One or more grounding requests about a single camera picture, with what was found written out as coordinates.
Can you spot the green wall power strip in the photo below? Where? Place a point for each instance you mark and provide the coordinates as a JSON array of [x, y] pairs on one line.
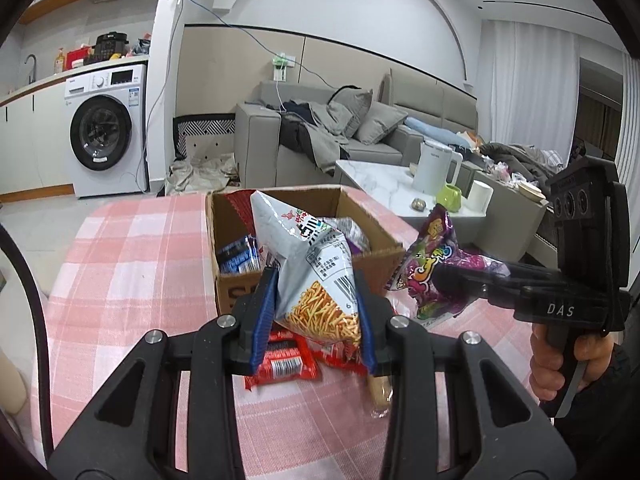
[[280, 65]]

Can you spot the brown cardboard box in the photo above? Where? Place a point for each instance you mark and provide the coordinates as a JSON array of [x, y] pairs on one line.
[[320, 202]]

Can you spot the crumpled beige floor sheet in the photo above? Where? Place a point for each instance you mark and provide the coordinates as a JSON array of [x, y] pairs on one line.
[[200, 175]]

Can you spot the crumpled plastic bag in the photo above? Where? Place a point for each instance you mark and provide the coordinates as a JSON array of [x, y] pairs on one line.
[[141, 47]]

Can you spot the dark clothes pile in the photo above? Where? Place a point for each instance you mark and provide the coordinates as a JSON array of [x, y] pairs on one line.
[[310, 135]]

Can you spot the curved steel faucet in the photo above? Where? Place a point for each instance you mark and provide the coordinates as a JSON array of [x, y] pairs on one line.
[[34, 72]]

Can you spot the white washing machine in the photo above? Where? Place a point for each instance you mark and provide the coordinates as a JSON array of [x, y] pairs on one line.
[[100, 132]]

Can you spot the white fries snack bag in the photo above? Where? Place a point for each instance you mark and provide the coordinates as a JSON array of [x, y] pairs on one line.
[[310, 270]]

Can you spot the person's right hand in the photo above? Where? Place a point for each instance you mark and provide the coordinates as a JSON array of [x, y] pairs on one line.
[[541, 365]]

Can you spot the grey blanket pile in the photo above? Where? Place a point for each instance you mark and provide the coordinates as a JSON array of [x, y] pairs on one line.
[[515, 155]]

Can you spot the white sheer curtain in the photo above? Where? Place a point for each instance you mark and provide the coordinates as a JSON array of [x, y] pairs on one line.
[[530, 85]]

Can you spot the small metal ball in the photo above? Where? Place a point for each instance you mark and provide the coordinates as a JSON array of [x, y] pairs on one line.
[[418, 204]]

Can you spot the white marble coffee table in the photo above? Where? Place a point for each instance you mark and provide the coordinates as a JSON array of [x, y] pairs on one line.
[[375, 180]]

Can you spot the yellow soap bottle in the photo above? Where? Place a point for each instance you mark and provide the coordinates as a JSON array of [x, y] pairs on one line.
[[59, 64]]

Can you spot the purple snack bag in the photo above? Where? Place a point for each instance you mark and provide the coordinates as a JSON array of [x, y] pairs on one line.
[[425, 270]]

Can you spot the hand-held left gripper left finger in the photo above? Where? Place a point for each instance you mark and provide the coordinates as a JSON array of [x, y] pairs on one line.
[[262, 320]]

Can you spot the pale blue pillow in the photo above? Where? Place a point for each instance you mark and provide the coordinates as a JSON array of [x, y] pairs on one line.
[[430, 130]]

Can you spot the grey sofa cushion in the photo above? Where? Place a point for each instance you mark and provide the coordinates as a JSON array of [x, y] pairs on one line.
[[350, 110], [380, 122]]

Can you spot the patterned pet fence panel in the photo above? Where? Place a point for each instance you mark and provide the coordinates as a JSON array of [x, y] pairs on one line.
[[200, 127]]

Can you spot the white paper roll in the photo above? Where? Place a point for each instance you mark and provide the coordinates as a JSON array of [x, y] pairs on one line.
[[480, 195]]

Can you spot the beige bin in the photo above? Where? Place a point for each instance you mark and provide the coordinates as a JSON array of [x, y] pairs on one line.
[[10, 385]]

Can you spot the red storage box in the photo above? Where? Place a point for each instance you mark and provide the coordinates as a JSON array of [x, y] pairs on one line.
[[77, 56]]

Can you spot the pink plaid tablecloth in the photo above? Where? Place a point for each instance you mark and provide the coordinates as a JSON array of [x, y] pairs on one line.
[[125, 270]]

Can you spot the beige bowl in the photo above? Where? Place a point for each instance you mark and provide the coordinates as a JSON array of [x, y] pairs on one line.
[[531, 191]]

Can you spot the white electric kettle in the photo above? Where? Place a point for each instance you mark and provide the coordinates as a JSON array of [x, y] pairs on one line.
[[432, 170]]

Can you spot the person's right forearm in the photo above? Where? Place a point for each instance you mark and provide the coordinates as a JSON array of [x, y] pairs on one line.
[[600, 435]]

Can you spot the silver clear snack bag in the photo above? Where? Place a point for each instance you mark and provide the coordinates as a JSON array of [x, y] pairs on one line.
[[352, 232]]

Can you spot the grey sofa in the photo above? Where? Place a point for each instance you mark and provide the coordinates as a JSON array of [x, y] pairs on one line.
[[260, 145]]

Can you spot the black pressure cooker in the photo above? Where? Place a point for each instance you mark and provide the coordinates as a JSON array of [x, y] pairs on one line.
[[110, 47]]

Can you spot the red snack wrapper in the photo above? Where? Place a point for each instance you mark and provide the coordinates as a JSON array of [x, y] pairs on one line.
[[335, 355]]

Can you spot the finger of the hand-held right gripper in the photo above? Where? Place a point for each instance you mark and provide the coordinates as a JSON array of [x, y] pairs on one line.
[[522, 271], [460, 285]]

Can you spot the blue snack packet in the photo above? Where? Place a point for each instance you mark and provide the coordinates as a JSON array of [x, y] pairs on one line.
[[237, 257]]

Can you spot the red and black snack packet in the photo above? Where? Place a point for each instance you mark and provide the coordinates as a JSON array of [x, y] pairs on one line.
[[282, 365]]

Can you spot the green cup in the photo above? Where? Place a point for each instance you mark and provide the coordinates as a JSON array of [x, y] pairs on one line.
[[448, 199]]

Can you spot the white kitchen counter cabinet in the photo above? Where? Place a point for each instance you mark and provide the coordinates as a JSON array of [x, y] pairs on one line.
[[40, 145]]

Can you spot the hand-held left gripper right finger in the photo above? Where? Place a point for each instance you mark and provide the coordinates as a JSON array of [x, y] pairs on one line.
[[367, 330]]

